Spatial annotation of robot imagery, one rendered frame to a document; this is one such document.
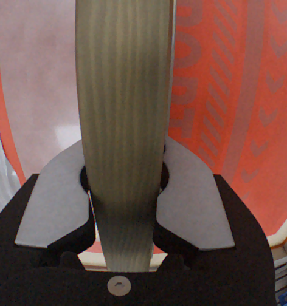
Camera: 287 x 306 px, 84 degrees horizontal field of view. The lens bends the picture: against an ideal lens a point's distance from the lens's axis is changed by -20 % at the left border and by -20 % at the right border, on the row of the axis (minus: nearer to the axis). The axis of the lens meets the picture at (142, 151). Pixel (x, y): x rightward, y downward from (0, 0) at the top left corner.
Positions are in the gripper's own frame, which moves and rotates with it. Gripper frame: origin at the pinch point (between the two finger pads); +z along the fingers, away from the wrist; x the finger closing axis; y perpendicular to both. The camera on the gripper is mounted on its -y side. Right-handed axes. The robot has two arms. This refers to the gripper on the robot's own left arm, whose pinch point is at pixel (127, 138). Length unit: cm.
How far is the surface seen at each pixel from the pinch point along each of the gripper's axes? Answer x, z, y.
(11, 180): -13.9, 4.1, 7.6
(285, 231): 29.5, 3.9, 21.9
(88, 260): -7.3, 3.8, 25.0
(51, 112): -6.8, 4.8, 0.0
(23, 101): -9.6, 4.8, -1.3
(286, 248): 32.0, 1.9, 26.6
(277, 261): 29.4, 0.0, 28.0
